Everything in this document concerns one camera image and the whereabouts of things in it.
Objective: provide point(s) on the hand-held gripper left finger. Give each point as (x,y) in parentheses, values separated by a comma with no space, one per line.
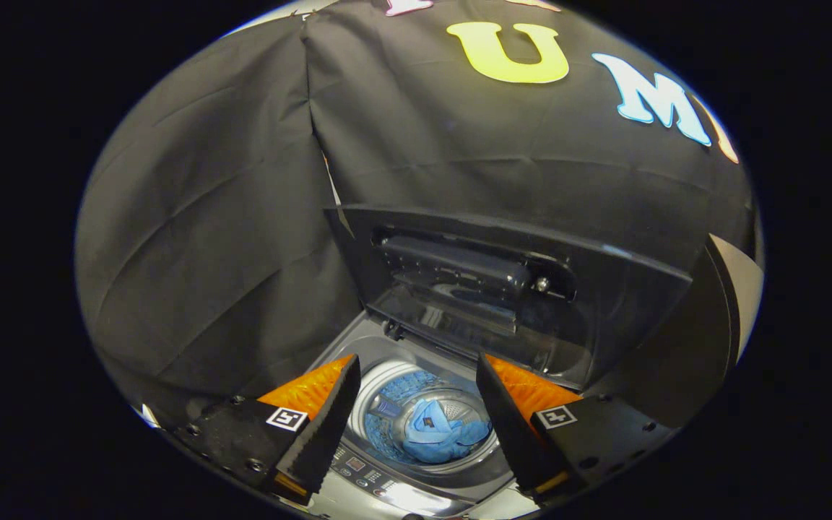
(318,433)

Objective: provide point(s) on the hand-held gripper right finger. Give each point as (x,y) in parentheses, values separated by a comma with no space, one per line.
(513,430)

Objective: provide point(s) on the light blue polo shirt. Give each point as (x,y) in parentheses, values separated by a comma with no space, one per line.
(438,433)

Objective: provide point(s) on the grey cabinet with black top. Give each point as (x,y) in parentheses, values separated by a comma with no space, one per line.
(705,339)

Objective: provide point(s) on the black backdrop cloth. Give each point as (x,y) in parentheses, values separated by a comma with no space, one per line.
(228,217)

